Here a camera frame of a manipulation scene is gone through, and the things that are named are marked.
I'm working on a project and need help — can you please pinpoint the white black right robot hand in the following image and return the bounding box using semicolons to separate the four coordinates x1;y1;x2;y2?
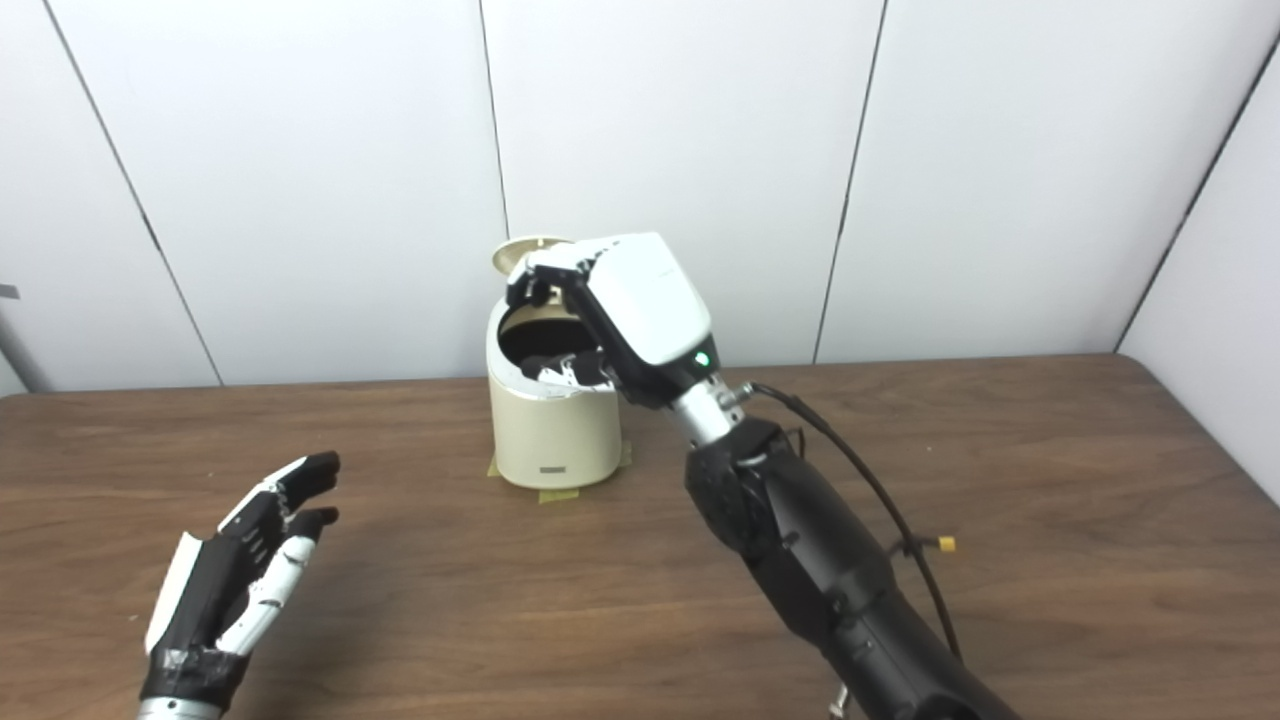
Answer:
505;232;719;409

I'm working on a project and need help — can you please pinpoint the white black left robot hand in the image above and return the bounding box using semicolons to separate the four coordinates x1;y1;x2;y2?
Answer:
138;450;341;706

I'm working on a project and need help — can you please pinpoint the cream round bin lid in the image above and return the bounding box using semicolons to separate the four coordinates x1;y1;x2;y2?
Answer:
492;235;576;276

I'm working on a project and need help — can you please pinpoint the cream-colored bin body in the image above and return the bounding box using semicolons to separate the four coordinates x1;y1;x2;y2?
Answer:
486;295;623;491

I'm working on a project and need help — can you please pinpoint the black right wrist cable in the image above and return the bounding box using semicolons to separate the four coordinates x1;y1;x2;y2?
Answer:
745;382;963;661

